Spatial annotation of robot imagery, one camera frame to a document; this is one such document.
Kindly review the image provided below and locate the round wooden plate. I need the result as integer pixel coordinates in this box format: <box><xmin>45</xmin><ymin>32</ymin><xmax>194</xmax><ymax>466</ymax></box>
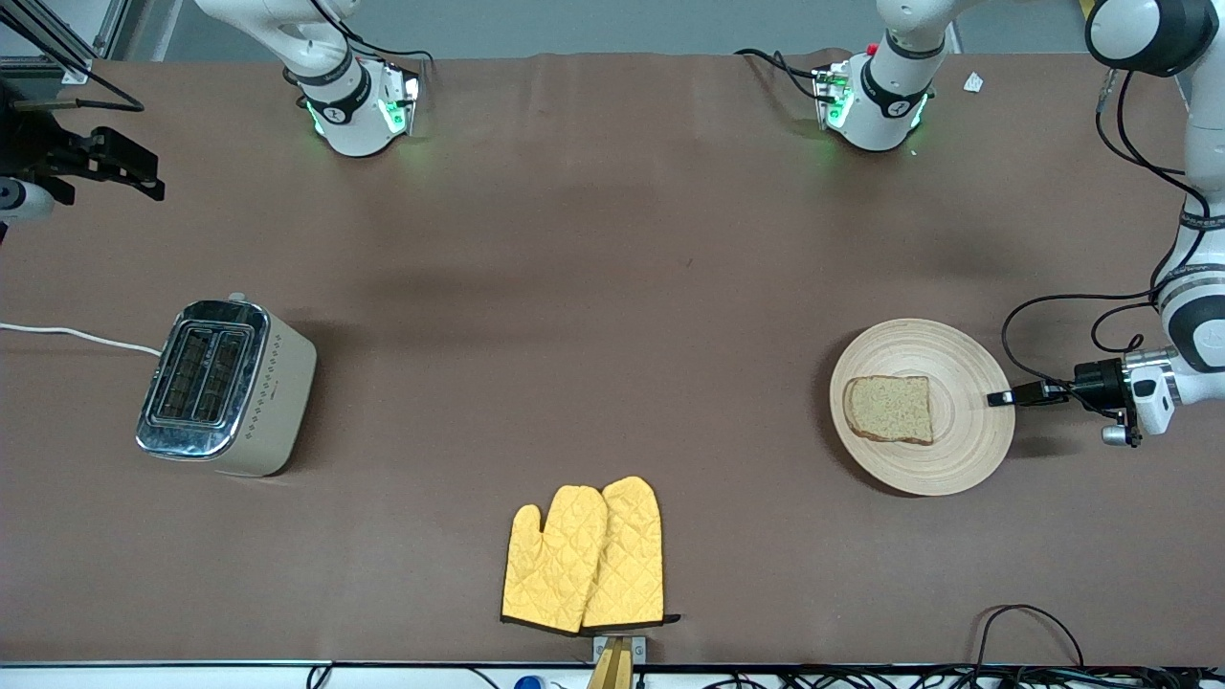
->
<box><xmin>829</xmin><ymin>319</ymin><xmax>1015</xmax><ymax>497</ymax></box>

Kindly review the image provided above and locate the brown bread slice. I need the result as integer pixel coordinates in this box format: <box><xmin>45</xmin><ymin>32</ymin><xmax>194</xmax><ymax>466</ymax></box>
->
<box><xmin>842</xmin><ymin>375</ymin><xmax>935</xmax><ymax>446</ymax></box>

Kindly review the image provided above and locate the chrome and beige toaster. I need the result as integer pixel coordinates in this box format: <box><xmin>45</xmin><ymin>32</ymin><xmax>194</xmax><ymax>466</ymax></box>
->
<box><xmin>135</xmin><ymin>292</ymin><xmax>318</xmax><ymax>478</ymax></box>

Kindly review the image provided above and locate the yellow quilted oven mitt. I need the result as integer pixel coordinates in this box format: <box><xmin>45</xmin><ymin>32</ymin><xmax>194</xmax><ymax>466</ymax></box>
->
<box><xmin>582</xmin><ymin>476</ymin><xmax>682</xmax><ymax>633</ymax></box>
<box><xmin>501</xmin><ymin>485</ymin><xmax>610</xmax><ymax>634</ymax></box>

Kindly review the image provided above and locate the brown table cover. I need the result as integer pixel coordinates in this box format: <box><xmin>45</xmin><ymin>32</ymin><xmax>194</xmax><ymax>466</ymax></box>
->
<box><xmin>0</xmin><ymin>50</ymin><xmax>1225</xmax><ymax>667</ymax></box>

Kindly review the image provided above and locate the yellow wooden stick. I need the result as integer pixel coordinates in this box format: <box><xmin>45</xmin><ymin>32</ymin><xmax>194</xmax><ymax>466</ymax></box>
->
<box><xmin>586</xmin><ymin>638</ymin><xmax>635</xmax><ymax>689</ymax></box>

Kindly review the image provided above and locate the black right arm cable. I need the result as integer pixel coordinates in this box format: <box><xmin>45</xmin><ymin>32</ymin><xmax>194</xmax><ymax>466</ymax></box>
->
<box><xmin>0</xmin><ymin>19</ymin><xmax>146</xmax><ymax>113</ymax></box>

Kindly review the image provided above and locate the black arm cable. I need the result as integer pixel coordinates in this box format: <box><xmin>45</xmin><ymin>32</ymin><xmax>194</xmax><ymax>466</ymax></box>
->
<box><xmin>0</xmin><ymin>19</ymin><xmax>146</xmax><ymax>113</ymax></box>
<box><xmin>1001</xmin><ymin>67</ymin><xmax>1211</xmax><ymax>416</ymax></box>

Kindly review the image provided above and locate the aluminium frame profile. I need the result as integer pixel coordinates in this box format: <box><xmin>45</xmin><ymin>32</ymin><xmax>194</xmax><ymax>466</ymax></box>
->
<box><xmin>0</xmin><ymin>0</ymin><xmax>130</xmax><ymax>85</ymax></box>

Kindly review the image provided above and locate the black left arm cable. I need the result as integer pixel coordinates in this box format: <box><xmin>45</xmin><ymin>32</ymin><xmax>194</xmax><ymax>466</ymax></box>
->
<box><xmin>1001</xmin><ymin>67</ymin><xmax>1211</xmax><ymax>416</ymax></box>

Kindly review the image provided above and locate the white toaster power cord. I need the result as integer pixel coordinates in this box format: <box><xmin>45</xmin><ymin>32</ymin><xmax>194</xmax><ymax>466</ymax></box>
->
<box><xmin>0</xmin><ymin>322</ymin><xmax>162</xmax><ymax>357</ymax></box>

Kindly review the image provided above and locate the black looped cable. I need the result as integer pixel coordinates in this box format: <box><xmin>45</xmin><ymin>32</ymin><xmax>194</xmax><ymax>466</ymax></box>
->
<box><xmin>971</xmin><ymin>604</ymin><xmax>1087</xmax><ymax>671</ymax></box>

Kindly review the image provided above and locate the black right base cable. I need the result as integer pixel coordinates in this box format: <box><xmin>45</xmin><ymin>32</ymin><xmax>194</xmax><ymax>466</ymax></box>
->
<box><xmin>306</xmin><ymin>0</ymin><xmax>437</xmax><ymax>74</ymax></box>

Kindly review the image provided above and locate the black base cable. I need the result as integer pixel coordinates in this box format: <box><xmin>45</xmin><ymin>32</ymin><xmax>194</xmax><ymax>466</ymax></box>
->
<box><xmin>306</xmin><ymin>0</ymin><xmax>437</xmax><ymax>74</ymax></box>
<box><xmin>734</xmin><ymin>48</ymin><xmax>828</xmax><ymax>104</ymax></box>

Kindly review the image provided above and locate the black cable bundle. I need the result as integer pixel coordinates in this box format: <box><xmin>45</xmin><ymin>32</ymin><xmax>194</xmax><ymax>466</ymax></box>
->
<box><xmin>632</xmin><ymin>664</ymin><xmax>1225</xmax><ymax>689</ymax></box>

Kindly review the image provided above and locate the black left base cable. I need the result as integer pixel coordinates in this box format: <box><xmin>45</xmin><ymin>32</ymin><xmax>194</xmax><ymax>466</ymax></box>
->
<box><xmin>734</xmin><ymin>48</ymin><xmax>828</xmax><ymax>104</ymax></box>

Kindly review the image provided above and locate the small metal bracket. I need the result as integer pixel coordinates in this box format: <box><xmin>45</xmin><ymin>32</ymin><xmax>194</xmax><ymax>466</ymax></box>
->
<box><xmin>592</xmin><ymin>634</ymin><xmax>648</xmax><ymax>665</ymax></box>

